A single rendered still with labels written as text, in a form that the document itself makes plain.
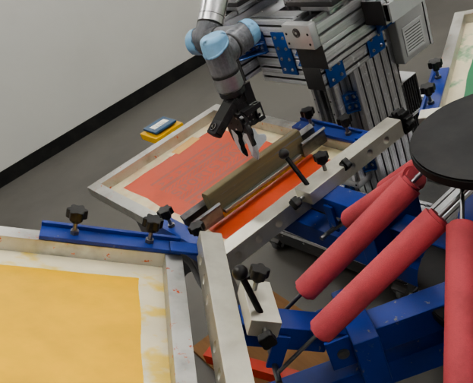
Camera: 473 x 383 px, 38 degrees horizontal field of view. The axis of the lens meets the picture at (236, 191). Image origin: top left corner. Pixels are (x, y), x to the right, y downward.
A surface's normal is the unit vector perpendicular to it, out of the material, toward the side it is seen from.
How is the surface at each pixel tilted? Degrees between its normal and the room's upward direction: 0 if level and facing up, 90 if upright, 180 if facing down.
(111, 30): 90
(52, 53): 90
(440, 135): 0
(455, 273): 32
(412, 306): 0
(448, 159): 0
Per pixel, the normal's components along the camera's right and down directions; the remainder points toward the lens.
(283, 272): -0.33, -0.81
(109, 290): 0.22, -0.87
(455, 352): -0.59, -0.39
